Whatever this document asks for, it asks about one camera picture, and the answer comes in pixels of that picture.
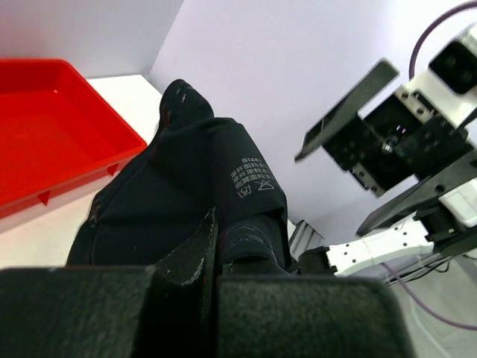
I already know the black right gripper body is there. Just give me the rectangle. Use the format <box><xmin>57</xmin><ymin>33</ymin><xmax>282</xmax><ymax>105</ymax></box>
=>
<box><xmin>324</xmin><ymin>92</ymin><xmax>471</xmax><ymax>196</ymax></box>

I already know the aluminium rail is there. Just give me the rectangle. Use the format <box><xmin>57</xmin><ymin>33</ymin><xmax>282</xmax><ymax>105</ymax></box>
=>
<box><xmin>288</xmin><ymin>220</ymin><xmax>325</xmax><ymax>261</ymax></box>

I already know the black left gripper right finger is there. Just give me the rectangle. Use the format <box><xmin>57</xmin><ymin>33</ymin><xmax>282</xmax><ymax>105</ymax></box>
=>
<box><xmin>216</xmin><ymin>275</ymin><xmax>416</xmax><ymax>357</ymax></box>

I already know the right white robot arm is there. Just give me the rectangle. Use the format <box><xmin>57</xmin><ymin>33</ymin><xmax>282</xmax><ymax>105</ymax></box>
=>
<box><xmin>295</xmin><ymin>59</ymin><xmax>476</xmax><ymax>277</ymax></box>

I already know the red plastic tray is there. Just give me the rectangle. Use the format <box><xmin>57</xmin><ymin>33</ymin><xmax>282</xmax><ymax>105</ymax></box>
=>
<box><xmin>1</xmin><ymin>59</ymin><xmax>146</xmax><ymax>217</ymax></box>

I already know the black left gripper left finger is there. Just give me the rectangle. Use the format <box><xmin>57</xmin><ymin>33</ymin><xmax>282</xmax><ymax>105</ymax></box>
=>
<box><xmin>1</xmin><ymin>212</ymin><xmax>217</xmax><ymax>357</ymax></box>

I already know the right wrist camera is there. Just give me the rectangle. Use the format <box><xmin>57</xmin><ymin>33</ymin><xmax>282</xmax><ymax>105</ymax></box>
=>
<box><xmin>394</xmin><ymin>24</ymin><xmax>476</xmax><ymax>129</ymax></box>

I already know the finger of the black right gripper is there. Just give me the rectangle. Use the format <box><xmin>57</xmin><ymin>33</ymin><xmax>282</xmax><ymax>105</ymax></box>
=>
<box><xmin>356</xmin><ymin>152</ymin><xmax>476</xmax><ymax>236</ymax></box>
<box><xmin>294</xmin><ymin>59</ymin><xmax>399</xmax><ymax>163</ymax></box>

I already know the black garment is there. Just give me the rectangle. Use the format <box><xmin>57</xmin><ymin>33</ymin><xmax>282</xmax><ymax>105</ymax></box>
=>
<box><xmin>66</xmin><ymin>79</ymin><xmax>291</xmax><ymax>274</ymax></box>

